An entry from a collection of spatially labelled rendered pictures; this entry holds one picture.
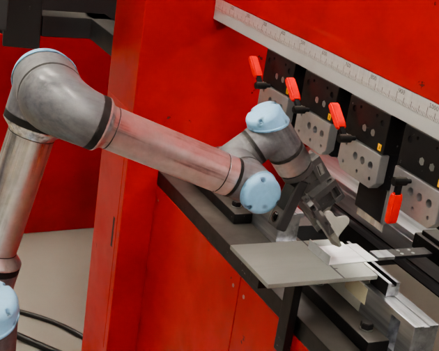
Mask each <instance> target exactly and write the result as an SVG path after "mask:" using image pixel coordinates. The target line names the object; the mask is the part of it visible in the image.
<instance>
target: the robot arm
mask: <svg viewBox="0 0 439 351"><path fill-rule="evenodd" d="M11 84H12V88H11V90H10V94H9V96H8V101H7V103H6V108H5V110H4V113H3V117H4V118H5V120H6V122H7V124H8V129H7V132H6V136H5V139H4V141H3V145H2V147H1V152H0V351H16V342H17V324H18V320H19V317H20V306H19V301H18V297H17V294H16V292H15V291H14V290H13V288H14V286H15V282H16V280H17V276H18V274H19V271H20V268H21V265H22V262H21V260H20V258H19V256H18V255H17V250H18V248H19V245H20V242H21V239H22V236H23V233H24V229H25V227H26V224H27V221H28V219H29V215H30V213H31V209H32V207H33V203H34V201H35V198H36V194H37V192H38V188H39V186H40V182H41V180H42V177H43V173H44V171H45V167H46V165H47V162H48V159H49V156H50V153H51V151H52V147H53V145H54V142H55V141H56V140H57V139H61V140H63V141H67V142H69V143H72V144H75V145H77V146H80V147H82V148H85V149H87V150H95V149H96V148H102V149H105V150H108V151H109V152H112V153H115V154H117V155H120V156H122V157H125V158H128V159H131V160H133V161H135V162H138V163H140V164H143V165H146V166H149V167H151V168H153V169H156V170H158V171H161V172H163V173H167V174H169V175H171V176H174V177H176V178H180V179H181V180H184V181H187V182H190V183H192V184H194V185H197V186H200V187H203V188H205V189H208V190H210V191H212V192H215V193H217V194H221V195H223V196H226V197H228V198H231V199H233V200H236V201H239V202H241V204H242V206H243V207H244V208H246V209H248V210H249V211H250V212H252V213H255V214H264V213H267V212H269V211H271V210H272V209H273V210H272V212H271V214H270V217H269V219H268V223H269V224H271V225H272V226H273V227H274V228H276V229H277V230H278V231H282V232H284V231H286V229H287V228H288V225H289V223H290V221H291V219H292V217H293V215H294V213H295V210H296V208H297V206H298V205H299V207H300V209H301V210H302V211H303V213H304V214H305V216H306V218H308V220H309V221H310V223H311V224H312V226H313V227H314V228H315V229H316V231H317V232H318V233H321V234H324V235H326V237H327V238H328V239H329V241H330V243H331V244H333V245H334V246H337V247H341V243H340V241H339V236H340V234H341V233H342V231H343V230H344V229H345V227H347V225H348V224H349V218H348V216H346V215H342V216H339V217H336V216H335V215H334V214H333V213H332V212H331V211H330V209H331V207H332V205H333V204H334V203H338V202H340V201H341V200H342V199H343V198H344V197H345V195H344V193H343V192H342V190H341V187H340V186H339V184H338V182H337V181H336V179H334V178H333V177H332V176H331V175H330V173H329V171H328V170H327V168H326V166H325V165H324V163H323V161H322V159H321V158H320V156H319V155H317V154H316V153H314V152H313V151H312V150H310V151H309V152H308V151H307V149H306V148H305V146H304V144H303V142H302V141H301V140H300V137H299V136H298V134H297V132H296V131H295V129H294V127H293V126H292V124H291V122H290V119H289V117H288V116H287V115H286V114H285V113H284V111H283V109H282V108H281V107H280V105H279V104H277V103H276V102H271V101H268V102H262V103H260V104H258V105H256V106H255V107H253V108H252V109H251V111H250V112H249V113H248V114H247V116H246V119H245V120H246V124H247V128H246V129H244V131H242V132H241V133H240V134H238V135H237V136H235V137H234V138H232V139H231V140H230V141H228V142H227V143H225V144H224V145H223V146H221V147H220V148H216V147H213V146H210V145H208V144H207V143H204V142H201V141H199V140H196V139H193V138H192V137H189V136H187V135H184V134H181V133H180V132H177V131H175V130H172V129H170V128H168V127H165V126H163V125H160V124H158V123H155V122H153V121H151V120H148V119H146V118H143V117H141V116H138V115H136V114H134V113H131V112H129V111H126V110H124V109H122V108H119V107H117V106H116V105H115V104H114V101H113V99H112V98H111V97H108V96H106V95H103V94H101V93H99V92H97V91H96V90H94V89H93V88H91V87H90V86H89V85H88V84H86V83H85V82H84V81H83V80H82V78H81V77H80V75H79V73H78V70H77V67H76V65H75V64H74V63H73V62H72V60H71V59H69V58H68V57H67V56H66V55H65V54H63V53H61V52H59V51H57V50H55V49H50V48H38V49H33V50H31V51H29V52H27V53H25V54H24V55H23V56H21V57H20V58H19V60H18V61H17V62H16V64H15V66H14V68H13V71H12V74H11ZM268 159H269V160H270V162H271V164H272V165H273V167H274V168H275V170H276V172H277V173H278V175H279V176H280V177H281V178H282V180H283V181H284V182H285V185H284V187H283V189H282V192H281V188H280V186H279V183H278V182H277V181H276V179H275V177H274V175H273V174H271V172H269V171H268V170H267V169H266V168H265V167H264V166H263V165H262V164H263V163H264V162H266V161H267V160H268ZM337 187H338V188H337ZM340 192H341V193H340Z"/></svg>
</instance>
